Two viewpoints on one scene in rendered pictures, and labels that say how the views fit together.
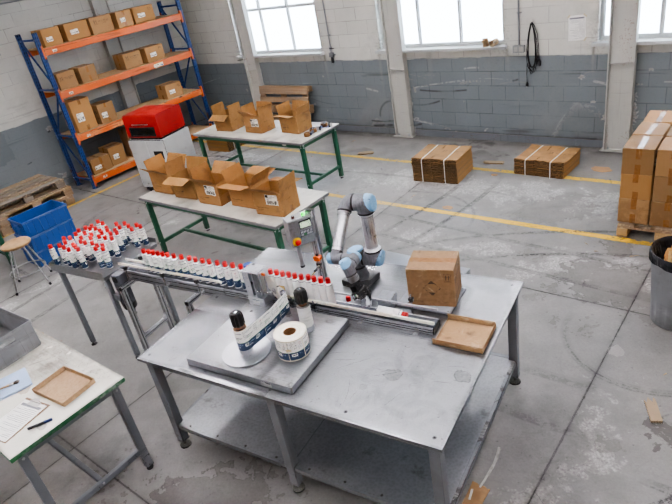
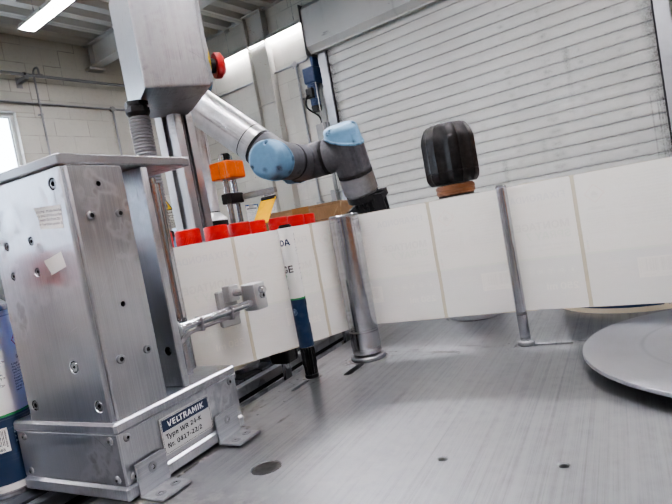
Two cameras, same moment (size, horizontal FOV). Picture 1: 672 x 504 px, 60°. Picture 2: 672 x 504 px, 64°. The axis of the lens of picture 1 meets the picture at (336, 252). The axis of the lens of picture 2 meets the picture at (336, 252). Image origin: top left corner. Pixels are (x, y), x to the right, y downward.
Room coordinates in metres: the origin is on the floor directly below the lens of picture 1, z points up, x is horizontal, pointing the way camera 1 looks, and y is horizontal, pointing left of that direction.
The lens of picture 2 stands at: (3.29, 1.06, 1.06)
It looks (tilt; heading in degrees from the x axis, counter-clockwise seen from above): 3 degrees down; 264
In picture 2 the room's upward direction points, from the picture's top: 10 degrees counter-clockwise
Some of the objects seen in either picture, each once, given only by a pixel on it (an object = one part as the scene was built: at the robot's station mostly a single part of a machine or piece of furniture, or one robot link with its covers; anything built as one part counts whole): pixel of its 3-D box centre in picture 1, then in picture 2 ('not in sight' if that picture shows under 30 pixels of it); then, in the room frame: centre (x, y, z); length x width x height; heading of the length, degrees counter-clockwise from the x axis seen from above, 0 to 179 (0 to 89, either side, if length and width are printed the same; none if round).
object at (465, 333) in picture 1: (464, 332); not in sight; (2.70, -0.65, 0.85); 0.30 x 0.26 x 0.04; 55
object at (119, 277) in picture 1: (123, 291); not in sight; (4.30, 1.82, 0.71); 0.15 x 0.12 x 0.34; 145
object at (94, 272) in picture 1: (120, 293); not in sight; (4.71, 2.04, 0.46); 0.73 x 0.62 x 0.93; 55
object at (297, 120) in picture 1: (292, 117); not in sight; (7.77, 0.23, 0.97); 0.43 x 0.42 x 0.37; 134
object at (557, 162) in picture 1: (546, 160); not in sight; (6.68, -2.82, 0.11); 0.65 x 0.54 x 0.22; 44
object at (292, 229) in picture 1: (299, 229); (159, 42); (3.41, 0.20, 1.38); 0.17 x 0.10 x 0.19; 110
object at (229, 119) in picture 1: (227, 115); not in sight; (8.57, 1.18, 0.97); 0.51 x 0.36 x 0.37; 140
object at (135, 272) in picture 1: (186, 316); not in sight; (4.08, 1.32, 0.47); 1.17 x 0.38 x 0.94; 55
